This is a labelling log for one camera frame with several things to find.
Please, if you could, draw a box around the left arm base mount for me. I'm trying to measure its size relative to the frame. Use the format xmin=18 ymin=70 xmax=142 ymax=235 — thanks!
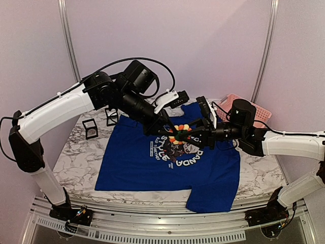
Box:
xmin=49 ymin=203 xmax=93 ymax=226

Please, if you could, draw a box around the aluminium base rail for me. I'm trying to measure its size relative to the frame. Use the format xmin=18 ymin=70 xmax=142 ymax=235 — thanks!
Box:
xmin=22 ymin=197 xmax=317 ymax=243

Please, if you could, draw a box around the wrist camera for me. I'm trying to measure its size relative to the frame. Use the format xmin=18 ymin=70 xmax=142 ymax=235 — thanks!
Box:
xmin=196 ymin=96 xmax=218 ymax=129
xmin=154 ymin=90 xmax=189 ymax=114

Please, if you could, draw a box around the left aluminium frame post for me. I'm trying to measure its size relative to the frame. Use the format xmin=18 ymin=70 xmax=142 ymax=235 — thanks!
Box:
xmin=57 ymin=0 xmax=81 ymax=82

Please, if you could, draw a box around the black brooch display box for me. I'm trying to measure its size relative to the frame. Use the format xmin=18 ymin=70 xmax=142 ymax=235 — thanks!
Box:
xmin=105 ymin=108 xmax=119 ymax=127

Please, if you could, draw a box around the aluminium frame post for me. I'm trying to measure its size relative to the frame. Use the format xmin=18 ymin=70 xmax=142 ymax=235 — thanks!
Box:
xmin=57 ymin=0 xmax=81 ymax=82
xmin=251 ymin=0 xmax=279 ymax=103

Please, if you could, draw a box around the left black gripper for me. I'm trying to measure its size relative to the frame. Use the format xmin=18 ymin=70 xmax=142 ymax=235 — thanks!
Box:
xmin=117 ymin=88 xmax=179 ymax=137

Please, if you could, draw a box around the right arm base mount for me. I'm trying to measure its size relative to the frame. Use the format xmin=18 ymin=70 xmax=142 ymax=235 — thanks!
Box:
xmin=245 ymin=203 xmax=289 ymax=227

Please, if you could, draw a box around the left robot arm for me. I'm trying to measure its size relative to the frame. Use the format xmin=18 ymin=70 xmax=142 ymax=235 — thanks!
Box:
xmin=9 ymin=57 xmax=179 ymax=221

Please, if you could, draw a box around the right aluminium frame post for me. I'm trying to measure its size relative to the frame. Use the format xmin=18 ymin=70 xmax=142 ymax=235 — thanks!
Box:
xmin=251 ymin=0 xmax=279 ymax=103

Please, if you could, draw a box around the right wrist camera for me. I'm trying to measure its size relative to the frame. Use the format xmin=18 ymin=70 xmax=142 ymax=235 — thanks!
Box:
xmin=196 ymin=96 xmax=218 ymax=129

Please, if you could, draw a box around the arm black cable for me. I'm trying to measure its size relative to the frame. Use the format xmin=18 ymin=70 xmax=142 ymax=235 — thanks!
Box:
xmin=0 ymin=57 xmax=176 ymax=163
xmin=212 ymin=101 xmax=325 ymax=227

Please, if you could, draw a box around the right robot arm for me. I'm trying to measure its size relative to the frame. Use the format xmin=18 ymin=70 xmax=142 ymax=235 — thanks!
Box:
xmin=172 ymin=97 xmax=324 ymax=222

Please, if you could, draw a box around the blue printed t-shirt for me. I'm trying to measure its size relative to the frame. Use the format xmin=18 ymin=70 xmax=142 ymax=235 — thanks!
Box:
xmin=95 ymin=115 xmax=240 ymax=213

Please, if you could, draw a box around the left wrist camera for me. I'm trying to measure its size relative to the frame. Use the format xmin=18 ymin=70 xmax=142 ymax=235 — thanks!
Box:
xmin=154 ymin=90 xmax=189 ymax=114

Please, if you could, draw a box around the pink plastic basket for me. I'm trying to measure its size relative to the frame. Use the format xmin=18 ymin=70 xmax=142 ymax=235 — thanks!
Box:
xmin=216 ymin=94 xmax=272 ymax=128

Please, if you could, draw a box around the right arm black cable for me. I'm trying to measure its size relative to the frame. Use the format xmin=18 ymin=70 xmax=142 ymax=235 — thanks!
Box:
xmin=212 ymin=101 xmax=325 ymax=227

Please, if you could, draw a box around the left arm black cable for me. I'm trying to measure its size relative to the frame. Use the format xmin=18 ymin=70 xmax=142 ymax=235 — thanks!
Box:
xmin=0 ymin=57 xmax=176 ymax=163

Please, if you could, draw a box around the orange yellow flower brooch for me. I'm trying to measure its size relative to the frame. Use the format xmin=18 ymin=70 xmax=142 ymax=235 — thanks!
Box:
xmin=169 ymin=124 xmax=192 ymax=145

